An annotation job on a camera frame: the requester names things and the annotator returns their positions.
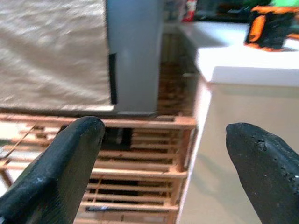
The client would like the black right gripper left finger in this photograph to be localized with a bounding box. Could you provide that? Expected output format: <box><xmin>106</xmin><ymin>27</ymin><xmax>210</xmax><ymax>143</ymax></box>
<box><xmin>0</xmin><ymin>116</ymin><xmax>106</xmax><ymax>224</ymax></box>

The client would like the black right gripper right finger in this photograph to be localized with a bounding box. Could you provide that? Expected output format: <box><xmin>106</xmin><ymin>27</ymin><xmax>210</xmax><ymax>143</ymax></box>
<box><xmin>226</xmin><ymin>122</ymin><xmax>299</xmax><ymax>224</ymax></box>

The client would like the grey fridge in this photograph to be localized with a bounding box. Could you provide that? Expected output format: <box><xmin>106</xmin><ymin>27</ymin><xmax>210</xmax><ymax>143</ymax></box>
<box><xmin>0</xmin><ymin>0</ymin><xmax>164</xmax><ymax>117</ymax></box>

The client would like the white counter unit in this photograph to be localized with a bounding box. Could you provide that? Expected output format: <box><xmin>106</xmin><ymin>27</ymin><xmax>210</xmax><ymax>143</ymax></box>
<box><xmin>179</xmin><ymin>21</ymin><xmax>299</xmax><ymax>224</ymax></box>

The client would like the orange black tool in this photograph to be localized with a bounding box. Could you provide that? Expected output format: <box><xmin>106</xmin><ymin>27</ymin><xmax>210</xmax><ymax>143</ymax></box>
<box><xmin>243</xmin><ymin>5</ymin><xmax>299</xmax><ymax>52</ymax></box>

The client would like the green object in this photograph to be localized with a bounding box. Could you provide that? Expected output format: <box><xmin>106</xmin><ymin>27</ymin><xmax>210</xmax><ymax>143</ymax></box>
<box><xmin>268</xmin><ymin>0</ymin><xmax>299</xmax><ymax>7</ymax></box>

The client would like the red white object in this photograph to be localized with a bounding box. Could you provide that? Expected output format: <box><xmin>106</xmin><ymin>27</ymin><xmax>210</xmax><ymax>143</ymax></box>
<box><xmin>181</xmin><ymin>0</ymin><xmax>196</xmax><ymax>23</ymax></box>

